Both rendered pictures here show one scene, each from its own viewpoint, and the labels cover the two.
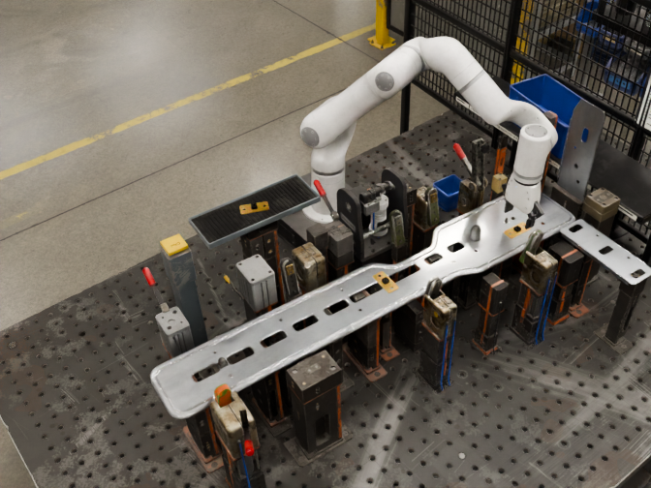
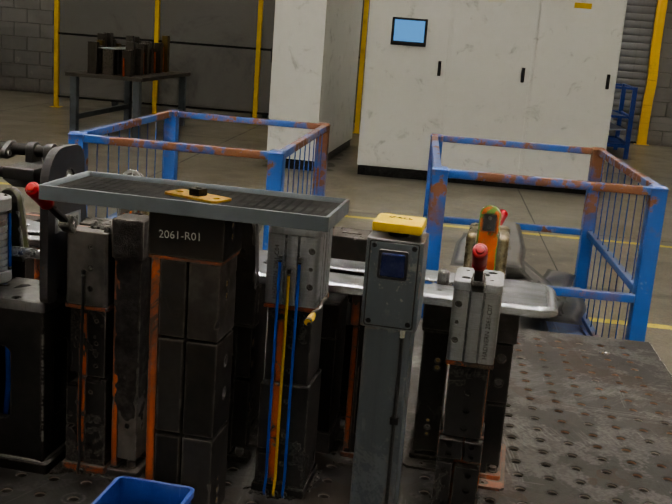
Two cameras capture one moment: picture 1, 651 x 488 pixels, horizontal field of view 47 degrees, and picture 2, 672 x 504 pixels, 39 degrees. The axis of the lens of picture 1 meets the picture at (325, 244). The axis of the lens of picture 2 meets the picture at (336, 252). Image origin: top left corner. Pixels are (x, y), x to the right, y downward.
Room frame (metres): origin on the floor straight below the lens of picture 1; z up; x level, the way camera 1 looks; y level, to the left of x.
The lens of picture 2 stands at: (2.46, 1.11, 1.38)
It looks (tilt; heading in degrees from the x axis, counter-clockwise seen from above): 13 degrees down; 221
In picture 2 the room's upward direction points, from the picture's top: 4 degrees clockwise
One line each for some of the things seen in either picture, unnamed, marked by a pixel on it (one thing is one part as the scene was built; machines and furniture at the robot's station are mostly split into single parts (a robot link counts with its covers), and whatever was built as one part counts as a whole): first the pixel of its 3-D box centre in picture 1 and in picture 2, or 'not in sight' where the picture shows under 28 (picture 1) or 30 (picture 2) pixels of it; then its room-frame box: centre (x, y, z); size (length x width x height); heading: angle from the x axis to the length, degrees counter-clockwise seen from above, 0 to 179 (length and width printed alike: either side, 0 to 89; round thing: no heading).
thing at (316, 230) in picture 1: (320, 276); (131, 347); (1.65, 0.02, 0.90); 0.05 x 0.05 x 0.40; 31
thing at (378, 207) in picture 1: (372, 243); (13, 300); (1.74, -0.15, 0.94); 0.18 x 0.13 x 0.49; 121
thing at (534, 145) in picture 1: (533, 149); not in sight; (1.71, -0.60, 1.31); 0.09 x 0.08 x 0.13; 143
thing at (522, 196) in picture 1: (524, 189); not in sight; (1.71, -0.59, 1.16); 0.10 x 0.07 x 0.11; 31
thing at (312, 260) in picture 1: (312, 299); not in sight; (1.57, 0.05, 0.89); 0.13 x 0.11 x 0.38; 31
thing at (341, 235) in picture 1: (339, 274); (96, 345); (1.67, -0.04, 0.89); 0.13 x 0.11 x 0.38; 31
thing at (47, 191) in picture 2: (255, 209); (198, 199); (1.69, 0.20, 1.16); 0.37 x 0.14 x 0.02; 121
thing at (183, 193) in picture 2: (254, 206); (198, 192); (1.69, 0.20, 1.17); 0.08 x 0.04 x 0.01; 100
